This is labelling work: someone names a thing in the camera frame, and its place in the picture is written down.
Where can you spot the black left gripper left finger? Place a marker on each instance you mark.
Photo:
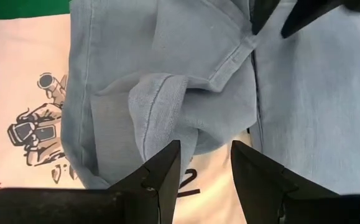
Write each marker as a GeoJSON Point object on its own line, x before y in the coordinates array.
{"type": "Point", "coordinates": [164, 174]}

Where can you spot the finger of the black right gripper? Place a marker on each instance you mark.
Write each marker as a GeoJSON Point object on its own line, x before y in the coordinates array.
{"type": "Point", "coordinates": [310, 11]}
{"type": "Point", "coordinates": [262, 12]}

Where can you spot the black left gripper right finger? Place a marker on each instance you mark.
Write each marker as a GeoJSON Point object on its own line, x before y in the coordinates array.
{"type": "Point", "coordinates": [257, 180]}

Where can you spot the light blue denim jeans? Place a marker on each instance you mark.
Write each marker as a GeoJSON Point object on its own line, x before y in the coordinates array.
{"type": "Point", "coordinates": [198, 62]}

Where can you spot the white printed tote bag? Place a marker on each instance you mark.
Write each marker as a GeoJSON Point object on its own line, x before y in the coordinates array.
{"type": "Point", "coordinates": [11, 46]}

